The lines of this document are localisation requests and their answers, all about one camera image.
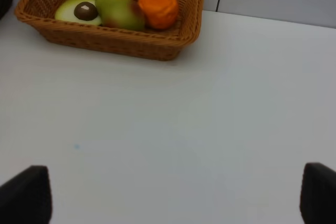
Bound orange wicker basket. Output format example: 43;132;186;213
15;0;204;61

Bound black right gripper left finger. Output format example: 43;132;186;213
1;165;52;223

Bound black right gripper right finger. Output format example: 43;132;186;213
300;163;335;223

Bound green red toy pear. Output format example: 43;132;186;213
95;0;145;31

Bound orange toy tangerine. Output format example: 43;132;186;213
138;0;179;30

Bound halved toy avocado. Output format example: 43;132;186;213
55;0;101;26

